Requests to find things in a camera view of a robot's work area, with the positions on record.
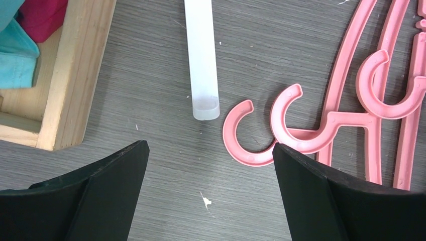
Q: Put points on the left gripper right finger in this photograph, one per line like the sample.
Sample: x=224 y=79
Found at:
x=323 y=203

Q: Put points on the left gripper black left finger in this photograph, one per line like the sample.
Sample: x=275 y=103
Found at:
x=94 y=202

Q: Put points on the pink plastic hanger large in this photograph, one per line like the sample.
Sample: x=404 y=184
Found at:
x=320 y=141

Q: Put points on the wooden tray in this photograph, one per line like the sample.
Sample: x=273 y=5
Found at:
x=53 y=114

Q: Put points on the teal cloth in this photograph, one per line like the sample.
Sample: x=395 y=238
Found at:
x=19 y=52

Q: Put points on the magenta cloth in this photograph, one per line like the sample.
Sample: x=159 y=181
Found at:
x=41 y=18

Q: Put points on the white metal clothes rack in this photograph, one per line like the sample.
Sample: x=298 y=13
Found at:
x=202 y=59

